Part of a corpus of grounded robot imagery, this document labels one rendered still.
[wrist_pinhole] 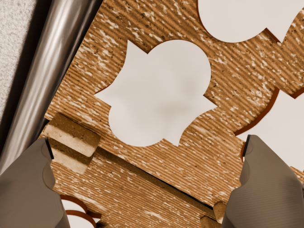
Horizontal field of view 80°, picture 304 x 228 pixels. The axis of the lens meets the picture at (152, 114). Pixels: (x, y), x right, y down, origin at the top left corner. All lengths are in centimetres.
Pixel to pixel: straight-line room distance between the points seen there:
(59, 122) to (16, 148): 11
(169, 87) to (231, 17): 8
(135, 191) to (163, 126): 13
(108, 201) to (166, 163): 12
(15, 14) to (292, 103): 31
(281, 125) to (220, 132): 7
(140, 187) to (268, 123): 19
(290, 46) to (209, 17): 9
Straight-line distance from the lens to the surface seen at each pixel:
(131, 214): 35
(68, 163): 25
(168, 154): 25
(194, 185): 30
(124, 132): 22
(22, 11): 25
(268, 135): 26
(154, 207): 33
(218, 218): 33
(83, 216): 34
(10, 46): 27
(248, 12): 20
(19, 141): 32
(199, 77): 20
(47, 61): 24
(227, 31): 19
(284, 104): 25
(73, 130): 23
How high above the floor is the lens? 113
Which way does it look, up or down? 62 degrees down
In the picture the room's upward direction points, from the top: 180 degrees counter-clockwise
